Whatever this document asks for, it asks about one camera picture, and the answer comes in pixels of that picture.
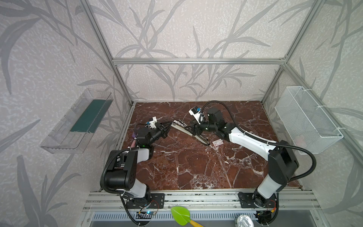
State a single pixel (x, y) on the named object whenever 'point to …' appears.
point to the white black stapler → (180, 125)
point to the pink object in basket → (300, 141)
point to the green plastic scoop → (182, 216)
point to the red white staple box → (218, 142)
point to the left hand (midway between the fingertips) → (175, 119)
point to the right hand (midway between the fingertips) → (188, 120)
